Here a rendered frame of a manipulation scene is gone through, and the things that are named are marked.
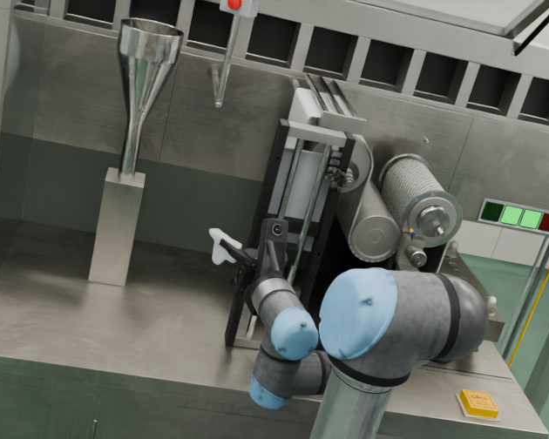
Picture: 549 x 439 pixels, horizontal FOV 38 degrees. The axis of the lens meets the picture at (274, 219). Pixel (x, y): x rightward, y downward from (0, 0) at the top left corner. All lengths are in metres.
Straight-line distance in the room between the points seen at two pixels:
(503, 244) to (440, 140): 3.03
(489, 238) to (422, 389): 3.29
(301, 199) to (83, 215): 0.72
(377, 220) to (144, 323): 0.59
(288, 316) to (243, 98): 0.90
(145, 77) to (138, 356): 0.60
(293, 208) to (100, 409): 0.60
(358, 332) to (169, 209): 1.27
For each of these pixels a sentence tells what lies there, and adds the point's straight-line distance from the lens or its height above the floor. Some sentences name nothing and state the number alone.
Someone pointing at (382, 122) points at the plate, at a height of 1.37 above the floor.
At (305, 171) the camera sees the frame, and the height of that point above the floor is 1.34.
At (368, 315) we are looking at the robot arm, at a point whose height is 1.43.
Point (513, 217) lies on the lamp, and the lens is 2.36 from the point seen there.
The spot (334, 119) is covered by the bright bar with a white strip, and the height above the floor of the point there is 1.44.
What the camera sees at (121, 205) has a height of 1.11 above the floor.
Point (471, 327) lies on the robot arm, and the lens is 1.06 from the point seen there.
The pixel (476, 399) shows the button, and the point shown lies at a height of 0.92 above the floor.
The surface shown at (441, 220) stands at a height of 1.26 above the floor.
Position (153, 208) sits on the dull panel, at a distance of 2.18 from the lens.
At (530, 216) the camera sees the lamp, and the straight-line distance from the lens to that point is 2.38.
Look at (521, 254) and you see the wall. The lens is 5.28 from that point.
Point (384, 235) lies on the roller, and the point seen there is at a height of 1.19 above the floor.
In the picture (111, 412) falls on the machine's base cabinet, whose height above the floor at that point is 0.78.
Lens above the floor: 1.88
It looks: 22 degrees down
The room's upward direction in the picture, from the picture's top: 15 degrees clockwise
